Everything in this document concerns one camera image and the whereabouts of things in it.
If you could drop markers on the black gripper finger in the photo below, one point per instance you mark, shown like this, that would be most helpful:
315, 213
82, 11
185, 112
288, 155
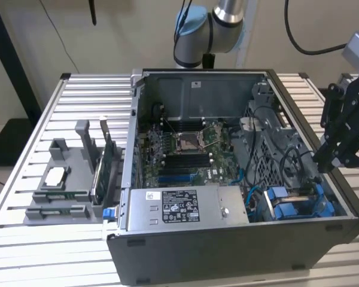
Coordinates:
327, 119
347, 155

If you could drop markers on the hard disk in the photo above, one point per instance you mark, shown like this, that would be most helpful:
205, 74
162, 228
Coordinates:
279, 192

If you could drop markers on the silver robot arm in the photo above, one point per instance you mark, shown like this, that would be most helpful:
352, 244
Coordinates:
194, 45

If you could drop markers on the black RAM slot bank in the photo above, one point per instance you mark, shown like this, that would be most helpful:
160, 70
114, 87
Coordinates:
182, 125
185, 163

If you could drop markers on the blue expansion slot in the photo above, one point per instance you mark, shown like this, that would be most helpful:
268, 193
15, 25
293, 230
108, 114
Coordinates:
176, 178

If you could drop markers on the grey metal drive cage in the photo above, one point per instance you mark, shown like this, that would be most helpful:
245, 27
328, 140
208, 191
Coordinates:
267, 161

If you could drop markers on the blue plastic bay tab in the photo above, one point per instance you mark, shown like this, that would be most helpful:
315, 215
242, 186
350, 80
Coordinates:
285, 210

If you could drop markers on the green motherboard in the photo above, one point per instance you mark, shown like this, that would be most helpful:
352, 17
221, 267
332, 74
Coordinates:
224, 167

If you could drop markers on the CPU socket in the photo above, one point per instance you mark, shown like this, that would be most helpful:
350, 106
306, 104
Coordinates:
188, 143

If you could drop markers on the silver power supply unit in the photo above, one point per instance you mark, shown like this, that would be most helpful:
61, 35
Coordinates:
209, 206

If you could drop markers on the thin metal locking lever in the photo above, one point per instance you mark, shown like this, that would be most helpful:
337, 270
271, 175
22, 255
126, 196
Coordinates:
170, 125

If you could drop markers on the black PC case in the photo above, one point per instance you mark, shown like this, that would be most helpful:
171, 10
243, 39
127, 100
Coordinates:
197, 254

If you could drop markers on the green graphics card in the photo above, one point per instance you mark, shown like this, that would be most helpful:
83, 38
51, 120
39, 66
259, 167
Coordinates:
107, 155

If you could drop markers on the blue case latch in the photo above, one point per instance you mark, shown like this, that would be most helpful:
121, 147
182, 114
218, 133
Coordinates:
107, 215

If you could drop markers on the grey parts rack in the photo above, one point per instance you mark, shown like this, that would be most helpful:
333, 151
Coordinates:
86, 143

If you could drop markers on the green RAM stick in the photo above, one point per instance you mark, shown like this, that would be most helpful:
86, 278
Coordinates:
63, 196
55, 213

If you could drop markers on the silver CPU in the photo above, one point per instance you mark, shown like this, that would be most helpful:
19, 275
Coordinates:
57, 176

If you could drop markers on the black slanted pole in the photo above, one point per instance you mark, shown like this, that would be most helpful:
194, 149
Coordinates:
14, 59

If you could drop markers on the black box on floor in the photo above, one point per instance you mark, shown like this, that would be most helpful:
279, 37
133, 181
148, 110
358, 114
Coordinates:
9, 143

